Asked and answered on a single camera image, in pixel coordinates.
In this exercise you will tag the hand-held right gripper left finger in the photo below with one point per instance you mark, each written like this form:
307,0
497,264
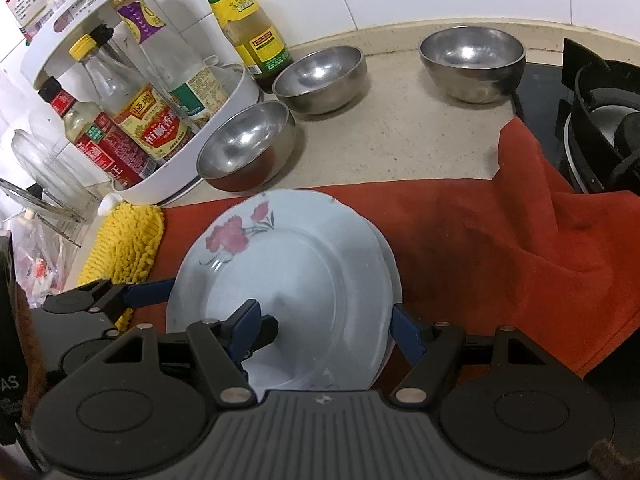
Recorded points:
245,327

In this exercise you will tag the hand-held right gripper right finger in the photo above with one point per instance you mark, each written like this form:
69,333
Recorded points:
406,332

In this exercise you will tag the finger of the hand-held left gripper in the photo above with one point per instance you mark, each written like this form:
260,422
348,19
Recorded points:
267,332
150,294

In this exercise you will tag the white floral plate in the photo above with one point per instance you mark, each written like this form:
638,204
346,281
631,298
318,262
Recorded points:
393,280
400,292
310,270

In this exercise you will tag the stainless steel bowl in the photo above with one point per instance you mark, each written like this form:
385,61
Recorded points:
320,77
472,60
245,145

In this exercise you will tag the person's right forearm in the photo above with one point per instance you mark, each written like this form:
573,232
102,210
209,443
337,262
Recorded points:
615,460

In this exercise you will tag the person's left forearm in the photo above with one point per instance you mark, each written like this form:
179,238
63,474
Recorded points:
30,350

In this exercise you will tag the yellow chenille mat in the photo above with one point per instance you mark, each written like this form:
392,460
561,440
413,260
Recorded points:
130,245

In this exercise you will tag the small white object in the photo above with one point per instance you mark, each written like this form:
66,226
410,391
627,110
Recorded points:
111,205

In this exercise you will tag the red cloth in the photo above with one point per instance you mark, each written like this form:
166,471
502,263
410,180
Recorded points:
475,260

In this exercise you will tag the clear plastic bag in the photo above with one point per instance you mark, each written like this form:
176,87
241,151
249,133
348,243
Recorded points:
40,265

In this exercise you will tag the red label soy sauce bottle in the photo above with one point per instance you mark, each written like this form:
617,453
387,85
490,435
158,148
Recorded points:
107,152

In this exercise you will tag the yellow cap vinegar bottle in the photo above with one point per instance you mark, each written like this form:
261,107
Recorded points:
150,120

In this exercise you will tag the white two-tier spice rack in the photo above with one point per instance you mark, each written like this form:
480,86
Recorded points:
220,115

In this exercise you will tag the purple label clear bottle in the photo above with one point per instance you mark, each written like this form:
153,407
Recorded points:
190,90

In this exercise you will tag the black gas stove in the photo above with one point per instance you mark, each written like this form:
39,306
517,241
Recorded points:
540,110

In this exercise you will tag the green label oil bottle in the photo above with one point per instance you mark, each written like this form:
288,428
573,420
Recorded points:
250,30

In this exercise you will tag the red print seasoning packet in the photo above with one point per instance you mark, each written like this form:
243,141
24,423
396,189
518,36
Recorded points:
30,5

